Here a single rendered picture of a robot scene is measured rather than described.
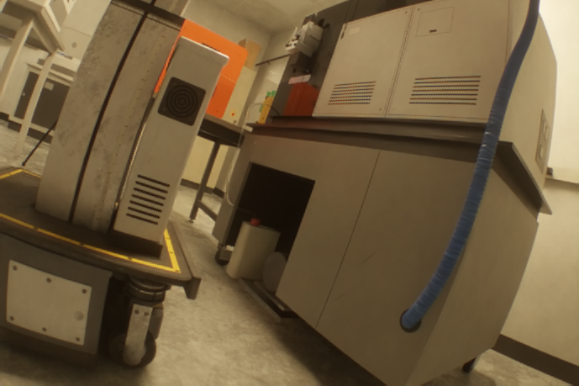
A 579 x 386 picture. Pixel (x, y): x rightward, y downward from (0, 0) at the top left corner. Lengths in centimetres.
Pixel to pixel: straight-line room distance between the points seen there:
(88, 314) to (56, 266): 11
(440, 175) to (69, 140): 81
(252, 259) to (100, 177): 101
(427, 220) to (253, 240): 93
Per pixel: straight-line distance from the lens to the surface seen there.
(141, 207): 62
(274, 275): 135
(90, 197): 69
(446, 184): 76
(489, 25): 102
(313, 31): 160
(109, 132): 67
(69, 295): 62
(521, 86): 102
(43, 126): 410
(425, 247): 75
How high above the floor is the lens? 50
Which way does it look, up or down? 3 degrees up
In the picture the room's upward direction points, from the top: 19 degrees clockwise
